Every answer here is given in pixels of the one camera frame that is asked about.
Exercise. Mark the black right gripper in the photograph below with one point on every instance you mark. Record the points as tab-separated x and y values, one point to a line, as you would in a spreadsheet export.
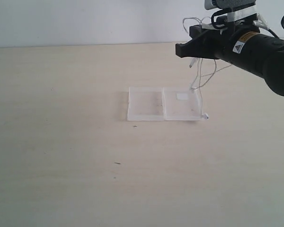
210	44

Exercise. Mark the white wired earphones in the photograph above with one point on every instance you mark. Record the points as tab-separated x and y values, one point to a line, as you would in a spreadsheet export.
201	80

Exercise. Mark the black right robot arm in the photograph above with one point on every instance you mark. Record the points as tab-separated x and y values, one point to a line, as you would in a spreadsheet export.
244	47

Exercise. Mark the clear plastic hinged case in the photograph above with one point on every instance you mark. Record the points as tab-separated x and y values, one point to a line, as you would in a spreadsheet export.
165	104

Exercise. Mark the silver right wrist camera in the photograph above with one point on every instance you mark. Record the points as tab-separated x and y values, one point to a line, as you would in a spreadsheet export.
235	9

